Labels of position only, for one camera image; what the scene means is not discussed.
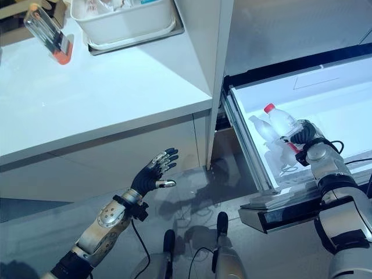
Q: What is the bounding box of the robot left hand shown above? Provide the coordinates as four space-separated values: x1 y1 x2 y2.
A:
130 148 179 201

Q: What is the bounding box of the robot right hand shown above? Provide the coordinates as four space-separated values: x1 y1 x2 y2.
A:
280 118 328 153

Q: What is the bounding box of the clear bottle with red cap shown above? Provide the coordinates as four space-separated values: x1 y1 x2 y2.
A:
263 103 305 155

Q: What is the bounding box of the refrigerator drawer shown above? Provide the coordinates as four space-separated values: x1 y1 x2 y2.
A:
220 53 372 235

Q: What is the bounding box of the silver refrigerator body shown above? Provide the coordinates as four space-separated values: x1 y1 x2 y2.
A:
174 0 372 173

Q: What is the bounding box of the clear plastic drink bottle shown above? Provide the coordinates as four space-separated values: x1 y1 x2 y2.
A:
265 141 298 178
248 115 281 144

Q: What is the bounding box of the white counter cabinet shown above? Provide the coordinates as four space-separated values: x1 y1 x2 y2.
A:
0 17 216 202

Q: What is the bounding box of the robot left leg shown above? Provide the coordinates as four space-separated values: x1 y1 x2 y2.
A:
130 229 176 279

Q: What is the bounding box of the robot leg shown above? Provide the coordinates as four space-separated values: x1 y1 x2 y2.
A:
211 211 248 279
130 229 176 279

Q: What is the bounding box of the robot right leg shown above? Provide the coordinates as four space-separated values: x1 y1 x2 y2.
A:
211 211 248 279

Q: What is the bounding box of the metal tray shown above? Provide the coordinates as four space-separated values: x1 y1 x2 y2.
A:
87 20 185 56

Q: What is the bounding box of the white plastic tub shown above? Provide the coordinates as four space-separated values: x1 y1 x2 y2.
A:
70 0 177 47

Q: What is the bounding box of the clear holder with orange base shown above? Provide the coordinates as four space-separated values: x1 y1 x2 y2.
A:
23 2 75 66

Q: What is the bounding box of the clear plastic bag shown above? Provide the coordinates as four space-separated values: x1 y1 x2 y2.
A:
84 0 138 12

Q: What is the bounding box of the brown cardboard box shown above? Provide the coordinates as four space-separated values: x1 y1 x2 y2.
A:
0 0 69 47

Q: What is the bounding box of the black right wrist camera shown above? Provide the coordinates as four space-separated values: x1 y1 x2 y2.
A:
294 149 310 167

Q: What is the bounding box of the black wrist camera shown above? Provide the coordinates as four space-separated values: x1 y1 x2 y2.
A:
294 149 310 167
134 202 150 222

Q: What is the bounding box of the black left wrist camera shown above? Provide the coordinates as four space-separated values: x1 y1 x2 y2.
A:
134 202 150 222

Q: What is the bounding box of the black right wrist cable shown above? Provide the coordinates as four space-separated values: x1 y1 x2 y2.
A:
327 140 372 165

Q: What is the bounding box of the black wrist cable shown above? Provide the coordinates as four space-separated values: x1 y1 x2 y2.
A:
130 217 152 279
327 140 372 165

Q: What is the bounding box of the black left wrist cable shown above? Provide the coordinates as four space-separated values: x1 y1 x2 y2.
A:
130 217 152 279

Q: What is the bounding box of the black leg cable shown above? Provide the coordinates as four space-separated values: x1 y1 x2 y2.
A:
188 246 216 279

